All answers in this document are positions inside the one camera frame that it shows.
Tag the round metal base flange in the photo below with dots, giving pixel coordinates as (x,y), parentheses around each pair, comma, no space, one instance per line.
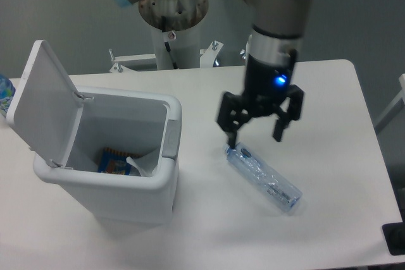
(177,15)

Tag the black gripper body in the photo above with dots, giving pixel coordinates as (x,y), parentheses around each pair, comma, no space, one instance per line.
(266,85)

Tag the white metal frame bracket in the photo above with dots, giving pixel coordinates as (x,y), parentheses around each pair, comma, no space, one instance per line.
(213,56)

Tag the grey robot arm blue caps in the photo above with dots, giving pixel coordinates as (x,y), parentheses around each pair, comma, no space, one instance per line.
(271,55)

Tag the clear plastic water bottle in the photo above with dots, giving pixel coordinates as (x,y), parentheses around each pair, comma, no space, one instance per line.
(267,180)

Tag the white plastic trash can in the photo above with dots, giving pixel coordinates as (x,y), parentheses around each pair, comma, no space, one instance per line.
(127,121)

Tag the blue labelled bottle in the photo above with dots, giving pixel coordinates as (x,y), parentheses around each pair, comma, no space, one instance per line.
(7,93)

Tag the black object table edge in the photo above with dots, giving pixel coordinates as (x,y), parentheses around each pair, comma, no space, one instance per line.
(394,237)

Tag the white trash can lid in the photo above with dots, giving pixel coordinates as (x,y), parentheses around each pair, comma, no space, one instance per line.
(47,107)

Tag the blue orange snack packet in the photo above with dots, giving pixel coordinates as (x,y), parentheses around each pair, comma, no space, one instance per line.
(114,162)

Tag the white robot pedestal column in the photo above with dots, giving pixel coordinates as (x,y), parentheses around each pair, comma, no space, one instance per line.
(176,49)

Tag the clear plastic wrapper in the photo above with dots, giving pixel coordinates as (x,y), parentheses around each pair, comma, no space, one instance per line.
(145,166)

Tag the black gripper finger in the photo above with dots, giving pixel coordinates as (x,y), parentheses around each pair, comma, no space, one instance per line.
(293,112)
(232,116)

